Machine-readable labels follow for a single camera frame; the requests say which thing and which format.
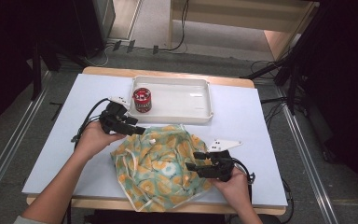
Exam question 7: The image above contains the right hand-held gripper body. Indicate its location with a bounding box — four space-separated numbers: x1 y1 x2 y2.
203 138 243 183

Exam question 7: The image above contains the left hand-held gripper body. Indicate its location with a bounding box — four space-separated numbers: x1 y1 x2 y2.
99 96 131 135

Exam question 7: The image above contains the red round can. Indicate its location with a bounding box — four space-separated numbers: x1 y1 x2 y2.
132 87 153 114

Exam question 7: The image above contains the lemon print teal cloth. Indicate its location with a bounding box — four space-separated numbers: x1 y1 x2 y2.
110 124 213 213

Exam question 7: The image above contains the white plastic tray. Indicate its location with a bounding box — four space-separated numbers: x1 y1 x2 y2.
127 75 214 124

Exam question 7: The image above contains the person's left hand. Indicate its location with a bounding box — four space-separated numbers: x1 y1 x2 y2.
74 120 127 161

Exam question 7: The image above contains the person's right hand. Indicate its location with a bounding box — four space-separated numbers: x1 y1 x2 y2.
213 168 253 213

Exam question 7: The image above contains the wooden table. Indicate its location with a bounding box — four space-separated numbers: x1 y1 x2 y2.
26 65 287 217

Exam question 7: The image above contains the black metal stand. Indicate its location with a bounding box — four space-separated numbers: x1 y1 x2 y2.
241 6 324 116

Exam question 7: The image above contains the light wooden shelf unit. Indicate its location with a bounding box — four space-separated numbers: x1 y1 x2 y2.
167 0 320 62

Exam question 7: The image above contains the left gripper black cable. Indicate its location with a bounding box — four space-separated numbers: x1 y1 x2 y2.
71 97 110 145

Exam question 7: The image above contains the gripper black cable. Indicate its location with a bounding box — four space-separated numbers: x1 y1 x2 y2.
71 97 110 145
232 157 256 185

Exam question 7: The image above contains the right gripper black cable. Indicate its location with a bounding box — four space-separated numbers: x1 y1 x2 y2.
232 157 256 185

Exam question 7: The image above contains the white floor cable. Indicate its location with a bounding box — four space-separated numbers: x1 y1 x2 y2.
87 43 115 68

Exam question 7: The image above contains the aluminium floor rail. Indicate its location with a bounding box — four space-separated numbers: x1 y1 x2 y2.
274 87 344 224
0 71 52 214

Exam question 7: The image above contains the hanging black cable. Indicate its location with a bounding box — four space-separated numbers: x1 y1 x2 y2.
155 0 190 53

